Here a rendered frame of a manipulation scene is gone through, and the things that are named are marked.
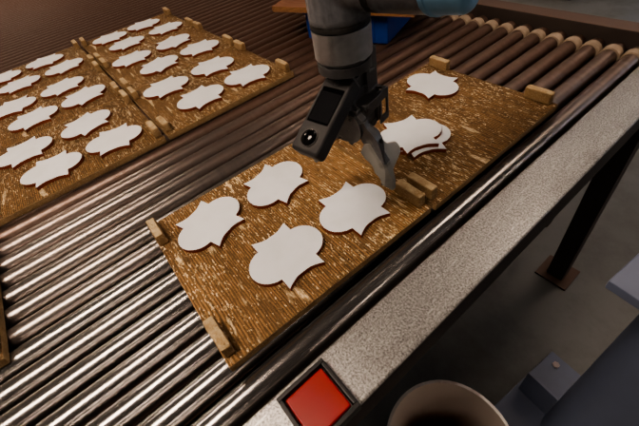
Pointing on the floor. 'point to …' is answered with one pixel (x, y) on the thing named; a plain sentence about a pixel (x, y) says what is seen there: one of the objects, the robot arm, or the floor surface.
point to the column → (625, 381)
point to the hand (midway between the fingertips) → (350, 178)
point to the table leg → (587, 217)
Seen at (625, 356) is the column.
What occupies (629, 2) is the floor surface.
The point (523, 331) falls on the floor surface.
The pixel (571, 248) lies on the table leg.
